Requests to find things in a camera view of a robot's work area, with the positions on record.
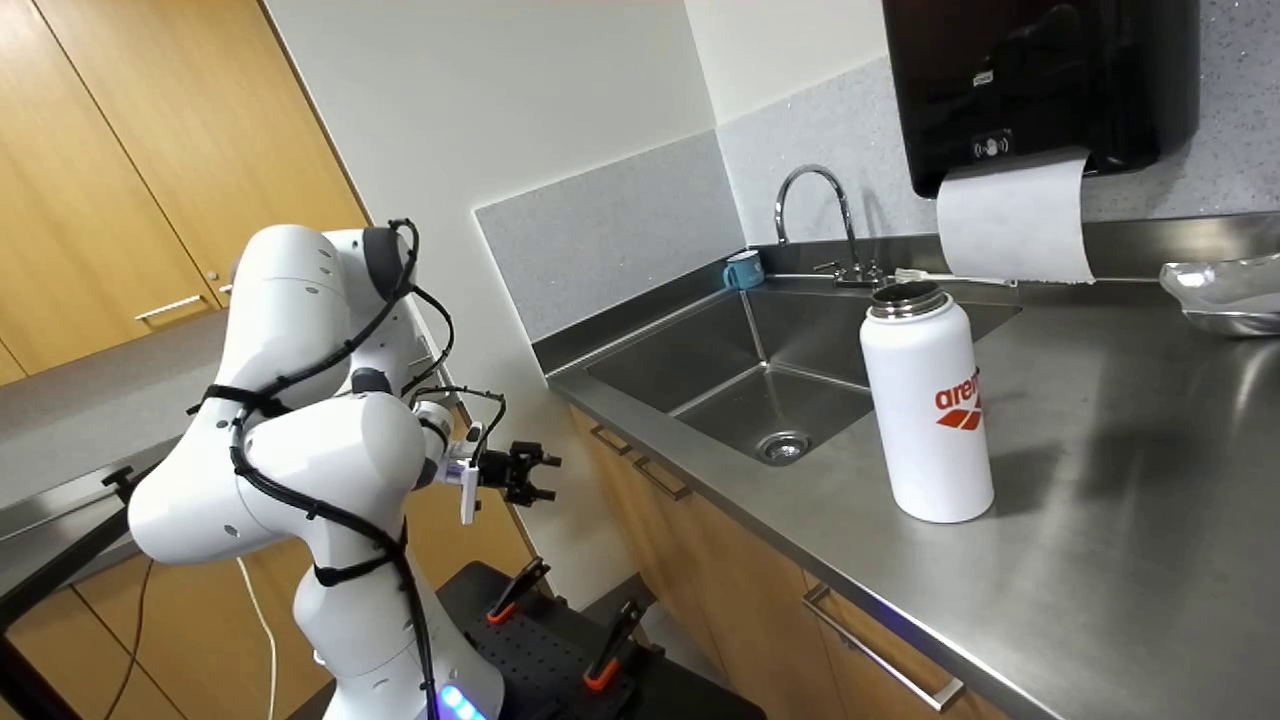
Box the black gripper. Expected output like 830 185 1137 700
476 437 563 511

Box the wooden cabinet drawer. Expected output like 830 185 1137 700
563 398 657 606

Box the wooden cupboard door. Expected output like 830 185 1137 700
622 437 803 720
742 564 1015 720

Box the black orange clamp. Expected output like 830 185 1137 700
578 594 660 698
478 557 555 632

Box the black robot stand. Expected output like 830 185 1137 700
432 557 773 720

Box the blue cup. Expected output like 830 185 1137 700
718 248 766 295

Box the kitchen sink basin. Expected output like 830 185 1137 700
550 274 1033 473

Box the white bottle with red logo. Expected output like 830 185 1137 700
857 282 998 529

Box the chrome gooseneck faucet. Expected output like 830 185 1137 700
773 160 886 291

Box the tall wooden cabinet door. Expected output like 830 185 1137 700
0 0 226 387
33 0 372 314

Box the white paper towel sheet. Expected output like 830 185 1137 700
931 156 1101 289

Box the black paper towel dispenser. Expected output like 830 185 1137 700
876 0 1204 199

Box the shiny metal dish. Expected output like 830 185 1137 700
1155 252 1280 340

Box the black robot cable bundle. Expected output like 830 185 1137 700
183 218 511 720

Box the white power cable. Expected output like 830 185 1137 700
230 554 283 720

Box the long silver bar door handle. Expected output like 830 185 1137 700
795 579 969 715

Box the thin black cable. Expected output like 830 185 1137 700
99 557 160 720

